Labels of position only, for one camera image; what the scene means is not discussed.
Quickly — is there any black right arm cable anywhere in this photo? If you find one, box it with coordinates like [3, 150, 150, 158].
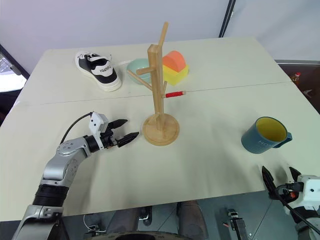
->
[273, 184, 319, 233]

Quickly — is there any dark rounded shape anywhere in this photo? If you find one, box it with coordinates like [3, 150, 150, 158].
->
[176, 199, 207, 240]

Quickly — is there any yellow rectangular block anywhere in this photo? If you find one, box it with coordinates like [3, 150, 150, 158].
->
[162, 64, 190, 87]

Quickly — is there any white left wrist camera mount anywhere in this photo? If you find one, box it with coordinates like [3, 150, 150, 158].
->
[89, 111, 110, 151]

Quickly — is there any black metal bracket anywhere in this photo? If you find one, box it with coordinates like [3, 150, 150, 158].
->
[226, 208, 254, 240]

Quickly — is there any bottle with red cap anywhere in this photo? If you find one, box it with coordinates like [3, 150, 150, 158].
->
[289, 72, 302, 87]

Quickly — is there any orange half-round block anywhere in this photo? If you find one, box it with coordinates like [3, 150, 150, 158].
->
[162, 50, 186, 73]

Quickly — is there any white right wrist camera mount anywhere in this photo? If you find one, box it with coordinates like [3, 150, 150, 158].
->
[296, 174, 320, 209]

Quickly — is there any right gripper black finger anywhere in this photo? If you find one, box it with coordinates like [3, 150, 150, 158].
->
[288, 166, 302, 185]
[261, 165, 276, 200]

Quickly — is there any light green bowl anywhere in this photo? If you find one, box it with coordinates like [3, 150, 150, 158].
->
[126, 58, 152, 85]

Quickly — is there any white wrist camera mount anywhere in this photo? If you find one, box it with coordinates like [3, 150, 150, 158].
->
[89, 111, 110, 151]
[296, 174, 320, 209]

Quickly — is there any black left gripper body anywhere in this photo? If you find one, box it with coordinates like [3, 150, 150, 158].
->
[100, 127, 121, 150]

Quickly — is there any wooden mug tree stand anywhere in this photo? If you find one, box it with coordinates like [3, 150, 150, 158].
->
[126, 21, 187, 147]

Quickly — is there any blue mug yellow inside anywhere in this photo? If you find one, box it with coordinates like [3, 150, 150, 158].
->
[240, 116, 293, 154]

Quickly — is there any white and black sneaker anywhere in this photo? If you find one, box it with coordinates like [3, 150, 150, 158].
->
[74, 51, 123, 93]

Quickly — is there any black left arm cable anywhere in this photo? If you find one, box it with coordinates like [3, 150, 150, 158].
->
[60, 112, 93, 145]

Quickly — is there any black round rim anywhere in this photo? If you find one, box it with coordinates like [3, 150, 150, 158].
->
[109, 231, 176, 240]

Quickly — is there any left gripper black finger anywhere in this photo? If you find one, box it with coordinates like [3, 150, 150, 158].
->
[117, 131, 140, 148]
[108, 118, 129, 131]

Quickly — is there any black pole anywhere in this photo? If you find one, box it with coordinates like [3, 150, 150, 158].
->
[218, 0, 237, 38]

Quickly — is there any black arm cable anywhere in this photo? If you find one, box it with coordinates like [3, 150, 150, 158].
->
[60, 112, 93, 145]
[273, 184, 319, 233]

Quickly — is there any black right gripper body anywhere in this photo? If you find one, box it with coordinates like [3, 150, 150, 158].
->
[271, 182, 305, 205]

